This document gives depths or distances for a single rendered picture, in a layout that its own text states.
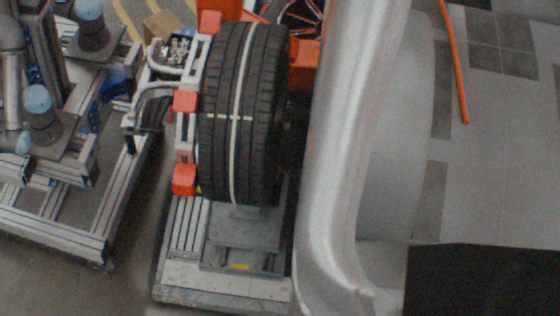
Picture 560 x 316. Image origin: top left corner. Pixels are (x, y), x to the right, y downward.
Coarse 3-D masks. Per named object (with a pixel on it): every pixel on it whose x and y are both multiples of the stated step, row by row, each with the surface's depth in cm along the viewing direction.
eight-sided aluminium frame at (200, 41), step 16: (192, 48) 265; (208, 48) 266; (192, 64) 263; (208, 64) 300; (192, 80) 257; (176, 128) 259; (192, 128) 259; (176, 144) 260; (192, 144) 260; (192, 160) 265
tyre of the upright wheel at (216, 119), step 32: (224, 32) 263; (256, 32) 265; (288, 32) 278; (224, 64) 255; (256, 64) 254; (288, 64) 299; (224, 96) 251; (256, 96) 251; (224, 128) 252; (256, 128) 251; (224, 160) 257; (256, 160) 255; (224, 192) 269; (256, 192) 265
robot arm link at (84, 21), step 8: (80, 0) 291; (88, 0) 291; (96, 0) 291; (72, 8) 292; (80, 8) 288; (88, 8) 289; (96, 8) 290; (72, 16) 293; (80, 16) 290; (88, 16) 290; (96, 16) 292; (80, 24) 294; (88, 24) 293; (96, 24) 295; (88, 32) 297
